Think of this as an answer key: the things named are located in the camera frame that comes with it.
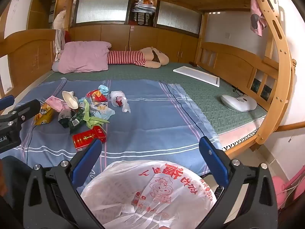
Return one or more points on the pink pillow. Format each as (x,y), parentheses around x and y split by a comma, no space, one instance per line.
(83,57)

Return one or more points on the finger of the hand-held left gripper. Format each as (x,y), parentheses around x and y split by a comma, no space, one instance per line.
(26,111)
(7,101)

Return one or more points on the white hanging cloth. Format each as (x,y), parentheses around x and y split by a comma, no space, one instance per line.
(59,28)

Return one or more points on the beige paper cup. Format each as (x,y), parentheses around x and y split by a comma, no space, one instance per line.
(70,99)

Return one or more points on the blue striped bed sheet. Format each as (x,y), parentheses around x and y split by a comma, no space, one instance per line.
(154,114)

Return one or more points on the yellow snack packet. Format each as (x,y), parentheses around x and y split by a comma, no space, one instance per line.
(44,117)

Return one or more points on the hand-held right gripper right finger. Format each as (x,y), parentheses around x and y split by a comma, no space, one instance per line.
(212,162)

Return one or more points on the pink hanging cloth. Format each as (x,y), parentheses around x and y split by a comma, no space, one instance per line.
(257,19)

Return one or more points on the curved wooden ladder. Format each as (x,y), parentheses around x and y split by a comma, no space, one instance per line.
(280,52)

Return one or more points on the stack of folded items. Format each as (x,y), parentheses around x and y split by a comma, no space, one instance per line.
(143,12)

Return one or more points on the green plastic bag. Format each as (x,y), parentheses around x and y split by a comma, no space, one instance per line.
(91,118)

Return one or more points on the white patterned mattress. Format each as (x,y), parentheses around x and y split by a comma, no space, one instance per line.
(240,134)

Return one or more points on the red cigarette box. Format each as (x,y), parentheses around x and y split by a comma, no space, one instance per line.
(89,137)

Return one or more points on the white handheld mite vacuum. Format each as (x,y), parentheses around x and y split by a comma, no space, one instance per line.
(238,103)

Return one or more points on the green woven bed mat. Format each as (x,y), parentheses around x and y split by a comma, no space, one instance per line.
(202,93)

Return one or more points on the pale blue clear bag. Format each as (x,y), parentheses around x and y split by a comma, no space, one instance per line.
(104,112)

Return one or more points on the wooden shelf unit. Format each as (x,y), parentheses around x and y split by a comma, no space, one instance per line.
(43,4)

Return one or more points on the clear plastic bag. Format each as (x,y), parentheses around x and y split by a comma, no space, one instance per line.
(63,116)

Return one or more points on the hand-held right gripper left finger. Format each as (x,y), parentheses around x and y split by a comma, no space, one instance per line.
(87,158)

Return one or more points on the pink plastic object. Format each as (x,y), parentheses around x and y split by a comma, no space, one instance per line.
(286,189)

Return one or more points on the red snack packet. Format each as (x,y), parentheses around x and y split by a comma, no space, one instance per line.
(96,96)

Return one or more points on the frosted glass window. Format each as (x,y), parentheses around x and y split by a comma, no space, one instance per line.
(178,18)
(102,10)

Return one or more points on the dark green packet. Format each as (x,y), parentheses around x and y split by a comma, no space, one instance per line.
(76,122)

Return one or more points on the pink plastic packet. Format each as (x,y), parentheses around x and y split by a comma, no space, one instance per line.
(56,103)

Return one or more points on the small white plastic bag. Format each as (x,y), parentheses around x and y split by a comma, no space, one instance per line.
(119,100)

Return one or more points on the light blue crumpled bag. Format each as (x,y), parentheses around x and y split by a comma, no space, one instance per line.
(104,89)

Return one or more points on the white wall socket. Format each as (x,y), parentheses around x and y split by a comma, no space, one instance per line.
(227,35)

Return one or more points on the wooden bunk bed frame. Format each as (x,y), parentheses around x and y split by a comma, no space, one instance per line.
(226,54)

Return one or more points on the white flat board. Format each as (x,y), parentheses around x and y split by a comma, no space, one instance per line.
(197,75)

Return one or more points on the red striped plush toy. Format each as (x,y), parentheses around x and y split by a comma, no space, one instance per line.
(133,57)

